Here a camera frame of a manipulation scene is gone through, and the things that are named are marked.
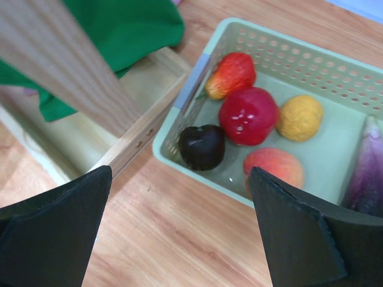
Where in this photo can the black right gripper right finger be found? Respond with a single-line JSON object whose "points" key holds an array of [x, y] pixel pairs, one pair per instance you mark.
{"points": [[311, 242]]}

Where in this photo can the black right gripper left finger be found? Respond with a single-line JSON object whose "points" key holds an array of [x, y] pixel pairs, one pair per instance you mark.
{"points": [[47, 239]]}

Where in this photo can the dark purple fake eggplant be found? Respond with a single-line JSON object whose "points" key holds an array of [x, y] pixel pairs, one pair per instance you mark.
{"points": [[364, 191]]}

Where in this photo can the orange fake peach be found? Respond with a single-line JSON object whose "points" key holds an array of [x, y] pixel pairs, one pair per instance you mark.
{"points": [[277, 162]]}

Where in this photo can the yellow fake lemon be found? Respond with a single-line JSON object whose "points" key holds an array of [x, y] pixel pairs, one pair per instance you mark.
{"points": [[300, 118]]}

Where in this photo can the red fake apple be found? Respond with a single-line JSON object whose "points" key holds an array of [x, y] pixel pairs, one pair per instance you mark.
{"points": [[248, 116]]}

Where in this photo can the small dark fake plum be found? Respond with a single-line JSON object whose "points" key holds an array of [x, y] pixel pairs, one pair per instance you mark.
{"points": [[202, 148]]}

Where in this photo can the red fake chili pepper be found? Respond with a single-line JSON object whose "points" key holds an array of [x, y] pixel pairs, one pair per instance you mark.
{"points": [[236, 70]]}

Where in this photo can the wooden clothes rack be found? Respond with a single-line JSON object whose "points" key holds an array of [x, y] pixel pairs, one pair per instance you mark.
{"points": [[83, 116]]}

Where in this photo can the pink shirt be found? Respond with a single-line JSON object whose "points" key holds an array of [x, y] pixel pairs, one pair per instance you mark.
{"points": [[30, 92]]}

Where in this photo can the light green plastic basket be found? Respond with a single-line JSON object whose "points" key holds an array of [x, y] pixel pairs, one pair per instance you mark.
{"points": [[348, 91]]}

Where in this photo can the green sleeveless shirt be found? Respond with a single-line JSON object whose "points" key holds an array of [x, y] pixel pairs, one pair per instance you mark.
{"points": [[125, 31]]}

